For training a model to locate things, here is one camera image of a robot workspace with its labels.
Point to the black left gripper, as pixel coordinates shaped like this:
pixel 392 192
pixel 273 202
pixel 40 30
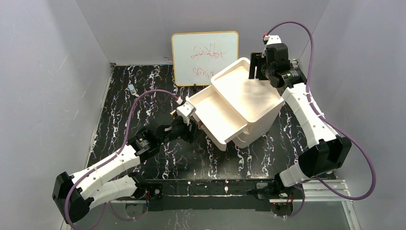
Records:
pixel 191 131

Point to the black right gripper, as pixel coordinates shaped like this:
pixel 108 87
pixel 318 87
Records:
pixel 258 66

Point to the white top drawer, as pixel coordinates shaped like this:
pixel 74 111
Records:
pixel 220 120

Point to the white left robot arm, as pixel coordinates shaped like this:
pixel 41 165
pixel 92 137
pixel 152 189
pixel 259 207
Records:
pixel 76 194

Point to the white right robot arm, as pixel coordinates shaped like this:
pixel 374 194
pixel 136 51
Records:
pixel 327 150

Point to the white drawer organizer box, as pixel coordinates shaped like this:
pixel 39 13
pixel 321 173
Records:
pixel 254 102

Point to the yellow framed whiteboard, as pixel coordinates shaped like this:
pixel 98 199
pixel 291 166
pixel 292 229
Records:
pixel 199 56

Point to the small light blue eraser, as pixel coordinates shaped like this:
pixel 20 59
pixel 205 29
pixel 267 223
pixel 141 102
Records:
pixel 132 89

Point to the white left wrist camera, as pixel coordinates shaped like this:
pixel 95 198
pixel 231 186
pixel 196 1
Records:
pixel 186 110

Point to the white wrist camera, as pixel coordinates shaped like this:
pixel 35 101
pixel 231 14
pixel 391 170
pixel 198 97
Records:
pixel 271 39
pixel 186 110

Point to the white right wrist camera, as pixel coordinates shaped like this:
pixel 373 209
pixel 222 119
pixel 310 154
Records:
pixel 271 39

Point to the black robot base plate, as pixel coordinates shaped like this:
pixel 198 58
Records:
pixel 255 194

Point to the aluminium rail frame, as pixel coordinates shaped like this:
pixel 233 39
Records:
pixel 313 192

